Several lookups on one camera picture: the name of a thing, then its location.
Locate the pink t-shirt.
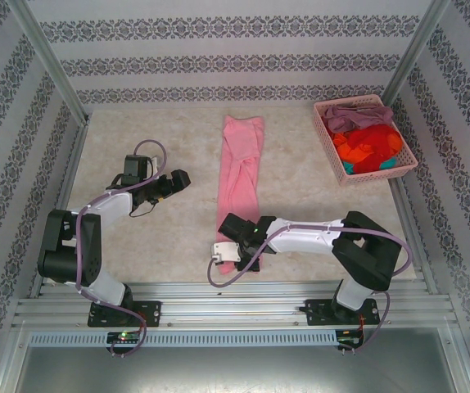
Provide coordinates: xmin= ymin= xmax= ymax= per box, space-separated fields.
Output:
xmin=216 ymin=114 xmax=267 ymax=276

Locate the teal garment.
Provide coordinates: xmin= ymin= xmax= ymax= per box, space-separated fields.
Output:
xmin=342 ymin=157 xmax=398 ymax=175

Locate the orange garment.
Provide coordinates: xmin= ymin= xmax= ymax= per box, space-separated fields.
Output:
xmin=332 ymin=133 xmax=403 ymax=165

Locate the pink plastic basket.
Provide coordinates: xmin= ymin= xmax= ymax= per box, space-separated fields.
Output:
xmin=313 ymin=94 xmax=419 ymax=184

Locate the grey metal sheet panel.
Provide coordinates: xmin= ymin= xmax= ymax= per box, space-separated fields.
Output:
xmin=13 ymin=346 xmax=470 ymax=393

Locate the red garment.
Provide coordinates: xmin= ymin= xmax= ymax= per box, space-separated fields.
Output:
xmin=332 ymin=124 xmax=404 ymax=173

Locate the purple garment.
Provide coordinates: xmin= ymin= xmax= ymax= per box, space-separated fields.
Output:
xmin=324 ymin=104 xmax=395 ymax=134

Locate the aluminium rail frame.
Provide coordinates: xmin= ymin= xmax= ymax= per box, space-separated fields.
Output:
xmin=11 ymin=280 xmax=457 ymax=328

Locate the aluminium side rail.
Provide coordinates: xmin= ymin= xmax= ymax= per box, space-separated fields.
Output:
xmin=28 ymin=120 xmax=93 ymax=298
xmin=388 ymin=179 xmax=439 ymax=294

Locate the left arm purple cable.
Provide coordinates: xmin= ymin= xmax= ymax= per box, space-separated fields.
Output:
xmin=75 ymin=139 xmax=169 ymax=359

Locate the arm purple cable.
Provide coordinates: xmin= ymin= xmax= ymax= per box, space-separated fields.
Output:
xmin=75 ymin=139 xmax=169 ymax=359
xmin=206 ymin=223 xmax=413 ymax=355

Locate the grey slotted cable duct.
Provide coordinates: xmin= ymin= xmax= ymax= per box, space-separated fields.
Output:
xmin=28 ymin=329 xmax=338 ymax=347

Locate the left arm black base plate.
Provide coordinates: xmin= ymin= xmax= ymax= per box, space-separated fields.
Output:
xmin=87 ymin=300 xmax=162 ymax=328

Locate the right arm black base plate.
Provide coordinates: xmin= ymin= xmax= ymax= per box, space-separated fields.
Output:
xmin=304 ymin=298 xmax=382 ymax=328

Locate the aluminium frame post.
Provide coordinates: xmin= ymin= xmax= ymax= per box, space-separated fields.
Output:
xmin=8 ymin=0 xmax=92 ymax=124
xmin=382 ymin=0 xmax=459 ymax=107

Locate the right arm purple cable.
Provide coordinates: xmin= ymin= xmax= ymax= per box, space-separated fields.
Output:
xmin=206 ymin=223 xmax=413 ymax=355

